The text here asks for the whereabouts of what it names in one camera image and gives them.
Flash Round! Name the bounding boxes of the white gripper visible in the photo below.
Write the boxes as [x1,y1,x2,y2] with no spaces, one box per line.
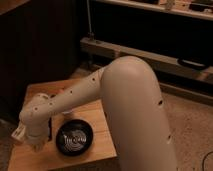
[25,129,49,152]

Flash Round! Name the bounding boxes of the black ceramic bowl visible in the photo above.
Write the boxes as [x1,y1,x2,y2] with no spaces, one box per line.
[56,119,93,156]

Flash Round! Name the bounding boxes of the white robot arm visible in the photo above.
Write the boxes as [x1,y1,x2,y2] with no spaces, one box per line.
[19,56,178,171]

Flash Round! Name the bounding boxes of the wooden table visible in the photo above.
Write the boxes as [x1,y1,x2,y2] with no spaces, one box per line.
[7,78,118,171]

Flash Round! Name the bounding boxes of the white bottle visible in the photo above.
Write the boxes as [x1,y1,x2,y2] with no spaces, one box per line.
[11,123,26,143]

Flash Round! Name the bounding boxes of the metal pole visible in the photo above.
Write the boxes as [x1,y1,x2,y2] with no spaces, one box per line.
[86,0,94,40]

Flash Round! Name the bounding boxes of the long grey case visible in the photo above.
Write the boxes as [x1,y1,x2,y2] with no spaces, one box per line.
[80,37,213,85]

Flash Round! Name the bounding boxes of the wooden shelf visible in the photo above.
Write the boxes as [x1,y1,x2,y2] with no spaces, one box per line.
[95,0,213,21]

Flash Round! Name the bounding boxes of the black handle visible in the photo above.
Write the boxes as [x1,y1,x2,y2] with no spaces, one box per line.
[177,59,210,71]

